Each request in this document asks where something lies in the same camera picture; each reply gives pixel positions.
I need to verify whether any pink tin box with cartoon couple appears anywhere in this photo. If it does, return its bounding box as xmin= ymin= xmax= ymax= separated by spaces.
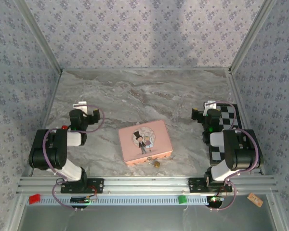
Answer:
xmin=118 ymin=119 xmax=174 ymax=167

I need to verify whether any small brass padlock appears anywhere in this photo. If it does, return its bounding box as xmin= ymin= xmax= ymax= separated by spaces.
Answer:
xmin=146 ymin=156 xmax=161 ymax=169

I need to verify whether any black and white checkerboard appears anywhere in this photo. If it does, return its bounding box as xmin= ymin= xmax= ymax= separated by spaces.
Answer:
xmin=208 ymin=103 xmax=264 ymax=167

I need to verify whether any left circuit board with led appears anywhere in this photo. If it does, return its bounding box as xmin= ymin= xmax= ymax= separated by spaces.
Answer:
xmin=70 ymin=196 xmax=98 ymax=205

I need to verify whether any red plastic tag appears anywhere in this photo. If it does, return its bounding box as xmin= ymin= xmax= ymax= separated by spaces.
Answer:
xmin=28 ymin=193 xmax=41 ymax=205

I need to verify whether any orange paper tag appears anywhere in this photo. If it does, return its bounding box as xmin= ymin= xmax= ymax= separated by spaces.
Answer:
xmin=247 ymin=192 xmax=264 ymax=207

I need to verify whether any grey metal panel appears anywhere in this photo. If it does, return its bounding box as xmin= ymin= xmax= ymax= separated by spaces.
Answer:
xmin=15 ymin=205 xmax=279 ymax=231

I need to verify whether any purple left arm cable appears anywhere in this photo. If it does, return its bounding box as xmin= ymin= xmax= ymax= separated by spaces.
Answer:
xmin=44 ymin=102 xmax=105 ymax=212

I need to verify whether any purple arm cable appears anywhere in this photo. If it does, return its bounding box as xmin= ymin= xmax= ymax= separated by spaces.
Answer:
xmin=44 ymin=102 xmax=105 ymax=212
xmin=208 ymin=100 xmax=260 ymax=212

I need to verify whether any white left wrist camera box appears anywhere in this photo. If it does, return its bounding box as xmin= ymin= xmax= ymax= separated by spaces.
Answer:
xmin=73 ymin=102 xmax=88 ymax=114

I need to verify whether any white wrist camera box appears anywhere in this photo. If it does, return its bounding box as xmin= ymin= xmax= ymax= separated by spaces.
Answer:
xmin=73 ymin=102 xmax=88 ymax=114
xmin=204 ymin=100 xmax=218 ymax=114

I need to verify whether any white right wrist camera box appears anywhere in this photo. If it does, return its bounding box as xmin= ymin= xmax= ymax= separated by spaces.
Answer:
xmin=204 ymin=100 xmax=218 ymax=114

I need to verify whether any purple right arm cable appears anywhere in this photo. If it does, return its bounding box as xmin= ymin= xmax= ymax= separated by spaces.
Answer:
xmin=208 ymin=100 xmax=260 ymax=212

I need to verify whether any aluminium side rail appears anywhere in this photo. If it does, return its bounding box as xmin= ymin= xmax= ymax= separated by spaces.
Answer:
xmin=21 ymin=71 xmax=63 ymax=179
xmin=226 ymin=71 xmax=266 ymax=176

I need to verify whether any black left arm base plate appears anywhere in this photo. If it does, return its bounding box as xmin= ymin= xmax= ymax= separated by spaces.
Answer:
xmin=60 ymin=178 xmax=105 ymax=194

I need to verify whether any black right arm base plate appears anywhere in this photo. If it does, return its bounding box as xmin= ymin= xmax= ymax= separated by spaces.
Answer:
xmin=188 ymin=177 xmax=233 ymax=193

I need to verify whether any aluminium mounting rail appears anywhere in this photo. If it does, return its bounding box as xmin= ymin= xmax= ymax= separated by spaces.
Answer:
xmin=15 ymin=175 xmax=279 ymax=194

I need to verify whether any slotted grey cable duct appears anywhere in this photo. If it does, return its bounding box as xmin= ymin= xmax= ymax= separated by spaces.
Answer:
xmin=28 ymin=195 xmax=210 ymax=206

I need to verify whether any aluminium frame post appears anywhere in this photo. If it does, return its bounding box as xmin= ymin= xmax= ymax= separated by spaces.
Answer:
xmin=228 ymin=0 xmax=277 ymax=73
xmin=13 ymin=0 xmax=64 ymax=73

